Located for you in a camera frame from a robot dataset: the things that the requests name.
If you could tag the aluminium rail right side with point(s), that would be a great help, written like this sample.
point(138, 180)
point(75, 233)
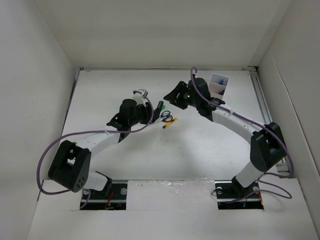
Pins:
point(282, 167)

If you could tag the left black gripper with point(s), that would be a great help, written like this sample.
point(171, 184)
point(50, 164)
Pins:
point(147, 111)

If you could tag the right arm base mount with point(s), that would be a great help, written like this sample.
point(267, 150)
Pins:
point(229, 196)

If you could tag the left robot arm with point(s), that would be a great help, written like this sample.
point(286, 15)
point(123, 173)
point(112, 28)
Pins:
point(71, 165)

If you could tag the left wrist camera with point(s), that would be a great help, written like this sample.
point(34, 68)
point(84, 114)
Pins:
point(140, 96)

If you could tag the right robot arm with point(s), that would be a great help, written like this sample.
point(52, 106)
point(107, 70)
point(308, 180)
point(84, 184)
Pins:
point(267, 145)

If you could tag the yellow utility knife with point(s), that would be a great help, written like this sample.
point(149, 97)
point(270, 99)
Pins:
point(168, 124)

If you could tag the black handled scissors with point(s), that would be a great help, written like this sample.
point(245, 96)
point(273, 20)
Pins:
point(166, 116)

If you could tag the white divided container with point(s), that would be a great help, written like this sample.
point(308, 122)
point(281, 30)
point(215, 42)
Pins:
point(216, 90)

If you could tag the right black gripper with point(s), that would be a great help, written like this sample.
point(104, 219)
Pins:
point(181, 88)

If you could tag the yellow highlighter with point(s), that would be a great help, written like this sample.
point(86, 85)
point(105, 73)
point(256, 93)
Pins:
point(160, 106)

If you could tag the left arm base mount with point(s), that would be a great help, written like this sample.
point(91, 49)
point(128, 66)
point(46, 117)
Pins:
point(115, 198)

